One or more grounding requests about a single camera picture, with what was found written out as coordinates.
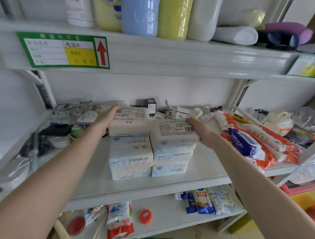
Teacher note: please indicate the black hair clips card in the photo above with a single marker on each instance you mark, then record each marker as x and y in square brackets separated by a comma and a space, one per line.
[260, 114]

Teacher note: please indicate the small black box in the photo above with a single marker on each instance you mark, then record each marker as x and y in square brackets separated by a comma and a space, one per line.
[150, 106]

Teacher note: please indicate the light blue plastic bottle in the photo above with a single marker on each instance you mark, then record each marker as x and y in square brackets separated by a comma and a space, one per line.
[139, 17]

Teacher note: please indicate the person's right hand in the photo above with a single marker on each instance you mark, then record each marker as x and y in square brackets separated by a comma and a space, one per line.
[204, 134]

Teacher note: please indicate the large white tissue pack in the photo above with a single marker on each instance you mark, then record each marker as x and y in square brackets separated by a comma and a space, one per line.
[130, 157]

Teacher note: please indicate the colourful small packet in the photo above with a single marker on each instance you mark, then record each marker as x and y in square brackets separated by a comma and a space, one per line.
[93, 214]

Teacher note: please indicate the clear glass cup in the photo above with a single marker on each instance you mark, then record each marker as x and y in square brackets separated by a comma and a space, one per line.
[62, 110]
[85, 104]

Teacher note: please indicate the beige tissue pack barcode label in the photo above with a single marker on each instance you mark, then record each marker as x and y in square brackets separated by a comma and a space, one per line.
[130, 120]
[172, 134]

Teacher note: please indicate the red lidded jar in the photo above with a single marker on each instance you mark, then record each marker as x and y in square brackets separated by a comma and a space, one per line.
[75, 226]

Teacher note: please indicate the small metal scissors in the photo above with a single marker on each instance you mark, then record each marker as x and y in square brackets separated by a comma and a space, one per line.
[168, 109]

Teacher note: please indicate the person's left forearm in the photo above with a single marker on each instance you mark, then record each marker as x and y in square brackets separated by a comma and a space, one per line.
[46, 182]

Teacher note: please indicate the black plastic item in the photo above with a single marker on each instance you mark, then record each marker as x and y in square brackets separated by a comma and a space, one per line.
[275, 40]

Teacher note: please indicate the purple plastic item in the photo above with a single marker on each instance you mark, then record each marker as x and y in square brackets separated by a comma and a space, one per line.
[288, 28]

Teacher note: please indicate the person's right thumb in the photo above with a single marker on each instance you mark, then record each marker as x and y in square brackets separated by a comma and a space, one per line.
[192, 121]

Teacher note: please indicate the row of blue white packets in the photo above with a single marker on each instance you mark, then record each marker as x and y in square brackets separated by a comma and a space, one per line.
[206, 200]

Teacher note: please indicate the green shelf label red arrow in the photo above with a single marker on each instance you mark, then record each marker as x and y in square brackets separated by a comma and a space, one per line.
[61, 50]

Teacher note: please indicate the orange round cap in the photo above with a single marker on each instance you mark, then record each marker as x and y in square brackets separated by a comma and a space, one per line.
[145, 217]

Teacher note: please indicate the red white blue packet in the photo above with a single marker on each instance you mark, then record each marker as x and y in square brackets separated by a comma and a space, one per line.
[120, 219]

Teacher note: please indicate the person's left thumb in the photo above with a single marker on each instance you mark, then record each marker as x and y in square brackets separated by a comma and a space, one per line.
[114, 108]

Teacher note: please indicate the person's left hand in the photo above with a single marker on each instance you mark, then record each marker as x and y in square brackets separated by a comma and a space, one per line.
[103, 122]

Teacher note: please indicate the pale yellow plastic bottle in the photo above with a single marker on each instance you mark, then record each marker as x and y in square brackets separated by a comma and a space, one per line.
[108, 14]

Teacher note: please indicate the large white plastic bottle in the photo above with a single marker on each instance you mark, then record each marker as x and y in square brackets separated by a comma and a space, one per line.
[203, 21]

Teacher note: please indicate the black flat pouch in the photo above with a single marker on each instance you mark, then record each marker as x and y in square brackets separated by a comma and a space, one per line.
[56, 130]

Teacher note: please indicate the green yellow shelf label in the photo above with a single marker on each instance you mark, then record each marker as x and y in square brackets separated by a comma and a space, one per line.
[302, 65]

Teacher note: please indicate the white bowl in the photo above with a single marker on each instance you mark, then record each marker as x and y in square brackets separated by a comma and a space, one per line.
[14, 173]

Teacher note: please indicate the blue wet wipes pack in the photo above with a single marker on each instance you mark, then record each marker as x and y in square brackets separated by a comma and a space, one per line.
[243, 142]

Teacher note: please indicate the lime green plastic bottle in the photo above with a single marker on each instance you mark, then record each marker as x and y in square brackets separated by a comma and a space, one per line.
[173, 19]

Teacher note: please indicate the pile of red white packets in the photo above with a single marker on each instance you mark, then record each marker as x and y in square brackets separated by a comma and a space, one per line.
[270, 142]

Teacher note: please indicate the black hair brush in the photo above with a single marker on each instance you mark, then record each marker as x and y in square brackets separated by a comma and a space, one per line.
[34, 145]

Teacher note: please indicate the white rolled towel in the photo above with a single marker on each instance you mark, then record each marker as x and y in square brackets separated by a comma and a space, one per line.
[236, 35]

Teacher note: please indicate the clear plastic bag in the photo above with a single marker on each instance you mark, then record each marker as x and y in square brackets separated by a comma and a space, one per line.
[304, 172]

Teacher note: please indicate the white metal shelf unit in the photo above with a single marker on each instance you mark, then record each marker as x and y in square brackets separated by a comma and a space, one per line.
[172, 56]

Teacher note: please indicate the person's right forearm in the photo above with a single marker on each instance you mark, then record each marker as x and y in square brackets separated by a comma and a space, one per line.
[258, 192]

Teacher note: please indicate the green ball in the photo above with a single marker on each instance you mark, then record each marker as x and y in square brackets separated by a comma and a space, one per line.
[77, 131]

